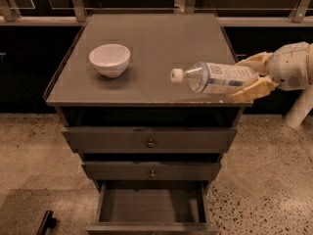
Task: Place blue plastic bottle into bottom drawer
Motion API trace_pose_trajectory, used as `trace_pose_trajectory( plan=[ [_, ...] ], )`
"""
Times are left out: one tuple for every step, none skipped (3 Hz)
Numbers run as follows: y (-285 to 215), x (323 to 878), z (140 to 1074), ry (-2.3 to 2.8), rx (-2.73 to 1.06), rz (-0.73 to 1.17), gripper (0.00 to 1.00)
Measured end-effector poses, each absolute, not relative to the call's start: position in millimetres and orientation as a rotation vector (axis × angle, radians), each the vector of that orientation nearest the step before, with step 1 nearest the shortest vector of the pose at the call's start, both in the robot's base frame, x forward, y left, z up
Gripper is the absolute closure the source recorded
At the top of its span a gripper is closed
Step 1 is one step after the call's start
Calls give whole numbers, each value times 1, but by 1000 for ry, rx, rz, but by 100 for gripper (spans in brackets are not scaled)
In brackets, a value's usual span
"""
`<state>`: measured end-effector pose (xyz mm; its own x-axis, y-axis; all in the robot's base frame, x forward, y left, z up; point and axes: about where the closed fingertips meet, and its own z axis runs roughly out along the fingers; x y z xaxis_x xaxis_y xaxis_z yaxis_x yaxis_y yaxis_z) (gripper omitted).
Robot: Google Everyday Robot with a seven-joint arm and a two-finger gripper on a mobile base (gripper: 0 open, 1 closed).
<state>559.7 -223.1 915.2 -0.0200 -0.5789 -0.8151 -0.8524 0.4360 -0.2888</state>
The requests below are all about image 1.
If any clear blue-label plastic bottle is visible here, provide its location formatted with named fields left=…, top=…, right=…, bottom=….
left=170, top=62, right=259, bottom=95

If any grey drawer cabinet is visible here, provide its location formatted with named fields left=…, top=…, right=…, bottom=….
left=43, top=13, right=256, bottom=235

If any grey open bottom drawer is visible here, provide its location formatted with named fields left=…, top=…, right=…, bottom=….
left=86, top=181, right=218, bottom=235

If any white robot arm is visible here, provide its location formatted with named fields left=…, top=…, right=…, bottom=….
left=231, top=42, right=313, bottom=128

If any black bar object on floor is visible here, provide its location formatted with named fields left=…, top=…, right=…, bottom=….
left=36, top=211, right=57, bottom=235

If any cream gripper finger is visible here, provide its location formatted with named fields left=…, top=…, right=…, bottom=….
left=230, top=75, right=278, bottom=103
left=237, top=52, right=272, bottom=75

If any metal railing frame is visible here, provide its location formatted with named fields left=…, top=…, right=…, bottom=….
left=0, top=0, right=313, bottom=26

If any white ceramic bowl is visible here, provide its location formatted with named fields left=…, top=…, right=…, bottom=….
left=89, top=44, right=131, bottom=77

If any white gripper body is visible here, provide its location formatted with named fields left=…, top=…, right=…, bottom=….
left=266, top=42, right=310, bottom=91

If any grey top drawer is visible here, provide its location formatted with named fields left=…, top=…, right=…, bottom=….
left=62, top=126, right=237, bottom=154

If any grey middle drawer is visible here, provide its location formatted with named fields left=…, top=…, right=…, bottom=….
left=82, top=162, right=221, bottom=181

